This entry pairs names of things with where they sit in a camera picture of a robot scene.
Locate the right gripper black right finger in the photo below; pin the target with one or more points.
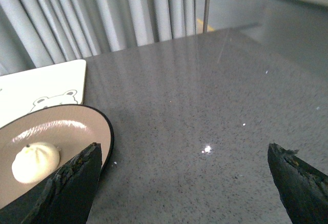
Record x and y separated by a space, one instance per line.
302 188

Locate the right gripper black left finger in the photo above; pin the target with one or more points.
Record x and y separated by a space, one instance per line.
66 196

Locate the white steamed bun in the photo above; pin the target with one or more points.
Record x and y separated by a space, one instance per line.
35 162

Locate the white bear tray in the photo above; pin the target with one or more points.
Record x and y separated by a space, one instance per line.
36 89

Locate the grey pleated curtain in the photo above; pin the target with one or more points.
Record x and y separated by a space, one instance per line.
39 33

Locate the metal stand pole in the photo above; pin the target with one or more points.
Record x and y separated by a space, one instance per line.
206 16

